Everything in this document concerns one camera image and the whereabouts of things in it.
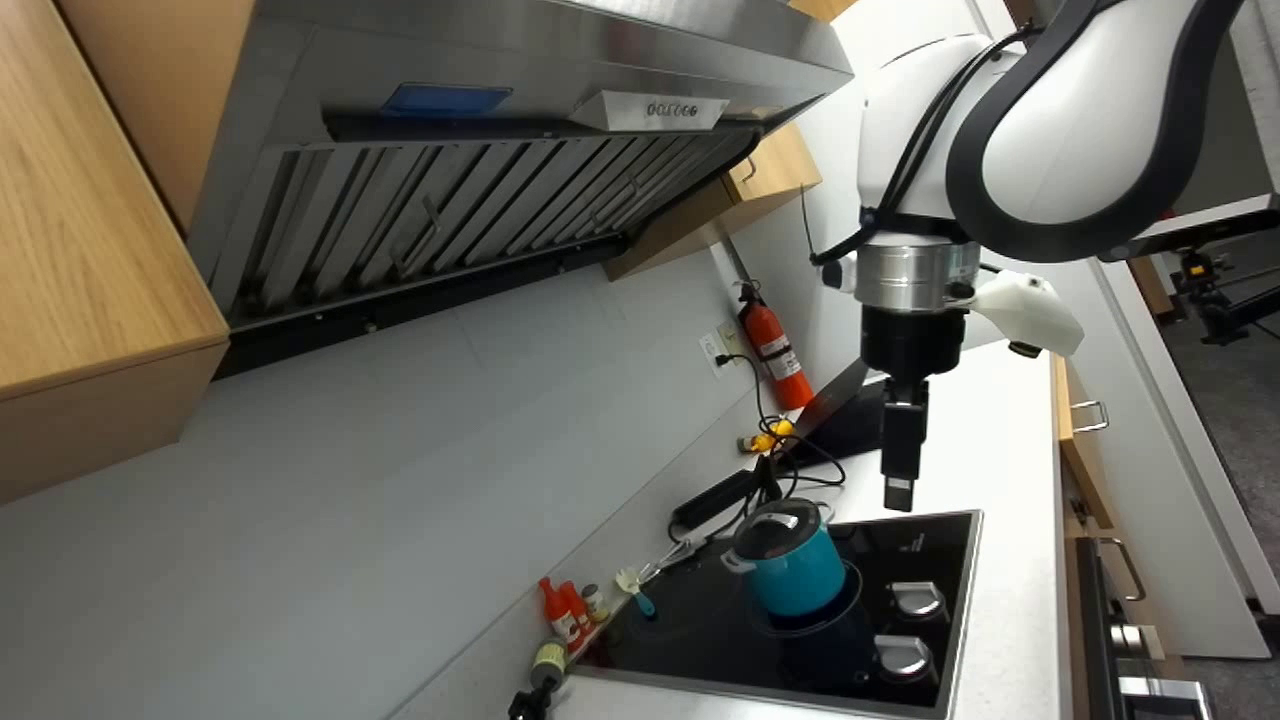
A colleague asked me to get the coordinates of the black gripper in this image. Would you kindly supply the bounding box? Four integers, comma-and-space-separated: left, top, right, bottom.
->
855, 236, 981, 513

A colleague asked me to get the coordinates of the dark pot lid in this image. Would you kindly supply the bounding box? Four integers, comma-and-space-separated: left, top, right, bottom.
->
722, 500, 822, 570

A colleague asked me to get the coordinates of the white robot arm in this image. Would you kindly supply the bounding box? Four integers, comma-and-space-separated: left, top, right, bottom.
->
812, 0, 1245, 513

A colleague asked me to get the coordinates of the blue pot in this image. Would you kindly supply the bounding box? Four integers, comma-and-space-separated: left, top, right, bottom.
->
737, 516, 847, 618

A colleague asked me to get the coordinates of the black glass stove top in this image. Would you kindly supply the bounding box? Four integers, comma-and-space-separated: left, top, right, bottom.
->
583, 513, 975, 720

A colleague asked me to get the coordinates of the red fire extinguisher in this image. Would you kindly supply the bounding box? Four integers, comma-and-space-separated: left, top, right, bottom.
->
722, 236, 817, 412

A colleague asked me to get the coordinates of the black oven front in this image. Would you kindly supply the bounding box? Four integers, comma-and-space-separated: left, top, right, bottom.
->
1070, 538, 1214, 720

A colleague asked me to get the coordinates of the red sauce bottle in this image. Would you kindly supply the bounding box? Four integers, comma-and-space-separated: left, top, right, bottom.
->
539, 574, 599, 650

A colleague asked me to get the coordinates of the green capped dark bottle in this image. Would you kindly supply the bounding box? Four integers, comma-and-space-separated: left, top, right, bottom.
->
509, 638, 570, 720

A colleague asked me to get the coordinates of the steel range hood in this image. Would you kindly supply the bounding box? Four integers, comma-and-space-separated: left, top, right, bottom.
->
188, 0, 854, 326

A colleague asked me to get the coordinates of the wooden upper cabinet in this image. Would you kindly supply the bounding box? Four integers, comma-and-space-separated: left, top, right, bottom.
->
0, 0, 230, 503

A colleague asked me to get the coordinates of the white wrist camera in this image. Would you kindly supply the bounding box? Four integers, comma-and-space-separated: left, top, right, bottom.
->
971, 273, 1085, 357

